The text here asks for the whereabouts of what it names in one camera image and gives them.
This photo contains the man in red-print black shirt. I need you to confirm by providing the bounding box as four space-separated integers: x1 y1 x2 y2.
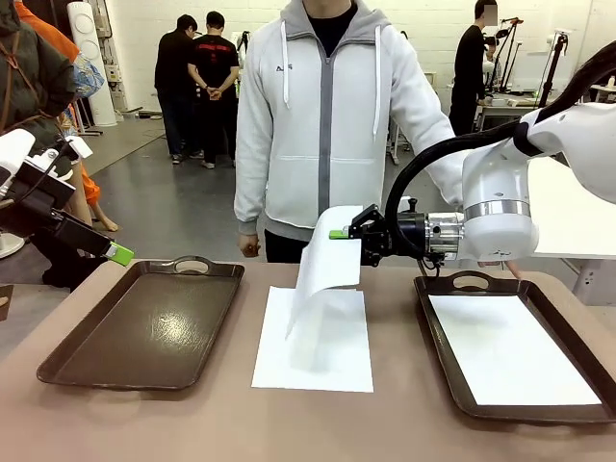
187 10 241 170

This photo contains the man in plain black shirt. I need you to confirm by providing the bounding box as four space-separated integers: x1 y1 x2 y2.
153 13 197 166

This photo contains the white round base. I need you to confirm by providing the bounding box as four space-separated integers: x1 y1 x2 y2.
0 234 26 260

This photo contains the brown board edge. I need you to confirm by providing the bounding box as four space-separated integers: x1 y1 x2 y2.
0 283 15 322

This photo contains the grey workshop desk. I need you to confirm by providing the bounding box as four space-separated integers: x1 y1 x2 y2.
474 93 559 134

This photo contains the person's right hand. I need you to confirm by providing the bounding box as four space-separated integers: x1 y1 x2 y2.
239 232 263 259

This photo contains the white A4 paper sheet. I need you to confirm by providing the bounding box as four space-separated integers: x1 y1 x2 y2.
250 286 374 394
285 205 365 341
427 294 603 406

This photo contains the brown plastic tray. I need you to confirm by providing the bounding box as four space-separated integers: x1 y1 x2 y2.
37 254 245 392
413 269 616 425

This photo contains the person's left forearm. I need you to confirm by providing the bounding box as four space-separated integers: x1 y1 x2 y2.
416 105 467 209

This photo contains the person's right forearm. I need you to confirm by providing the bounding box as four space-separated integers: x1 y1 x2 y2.
234 139 271 237

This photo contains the white tower air conditioner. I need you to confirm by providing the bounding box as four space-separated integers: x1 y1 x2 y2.
65 1 118 128

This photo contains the person's left hand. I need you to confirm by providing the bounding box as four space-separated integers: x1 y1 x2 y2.
477 259 526 282

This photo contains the black corrugated cable hose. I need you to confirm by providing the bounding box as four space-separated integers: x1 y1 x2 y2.
384 47 616 251

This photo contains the dark green jacket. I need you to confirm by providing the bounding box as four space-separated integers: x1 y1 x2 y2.
0 0 78 145

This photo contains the person in white hoodie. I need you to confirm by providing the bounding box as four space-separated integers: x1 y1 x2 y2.
234 0 467 265

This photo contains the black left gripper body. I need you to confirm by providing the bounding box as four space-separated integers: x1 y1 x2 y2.
0 161 76 238

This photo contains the orange garment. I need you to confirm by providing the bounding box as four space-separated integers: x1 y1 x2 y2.
13 0 102 208

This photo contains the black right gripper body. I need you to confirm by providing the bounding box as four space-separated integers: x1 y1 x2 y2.
379 210 428 261

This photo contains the mannequin leg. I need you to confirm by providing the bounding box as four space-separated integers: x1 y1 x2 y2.
62 161 120 233

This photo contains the black tripod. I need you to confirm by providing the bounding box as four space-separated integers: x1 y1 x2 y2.
536 29 573 110

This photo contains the blue patterned cloth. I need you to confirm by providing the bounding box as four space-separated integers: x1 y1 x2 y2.
71 52 106 100

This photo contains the man in black sweater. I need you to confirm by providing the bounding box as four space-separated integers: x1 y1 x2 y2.
449 0 501 139

